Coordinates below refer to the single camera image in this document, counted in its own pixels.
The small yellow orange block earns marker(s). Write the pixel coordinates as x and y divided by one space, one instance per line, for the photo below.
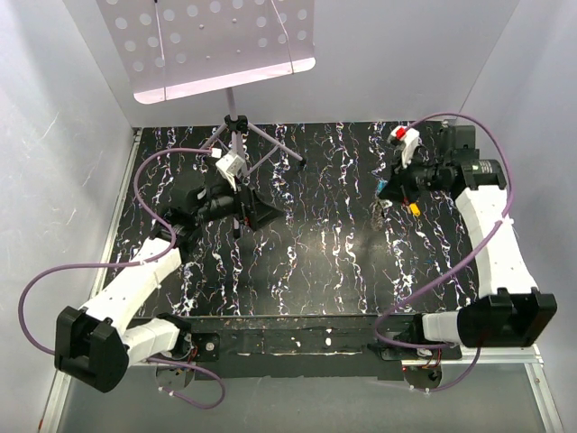
414 209

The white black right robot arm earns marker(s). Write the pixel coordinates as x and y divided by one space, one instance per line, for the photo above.
510 310

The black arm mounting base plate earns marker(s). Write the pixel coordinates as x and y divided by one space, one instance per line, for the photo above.
317 346

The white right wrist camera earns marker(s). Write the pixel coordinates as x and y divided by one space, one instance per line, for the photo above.
407 139

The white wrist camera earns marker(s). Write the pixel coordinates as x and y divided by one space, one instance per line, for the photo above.
229 166
407 139

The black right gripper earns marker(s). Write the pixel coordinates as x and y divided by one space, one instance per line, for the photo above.
398 188

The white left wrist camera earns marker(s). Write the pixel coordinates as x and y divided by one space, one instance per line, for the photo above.
229 166

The lilac perforated music stand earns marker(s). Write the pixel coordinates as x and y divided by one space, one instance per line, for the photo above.
176 49

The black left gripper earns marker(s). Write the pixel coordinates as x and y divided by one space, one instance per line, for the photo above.
264 216

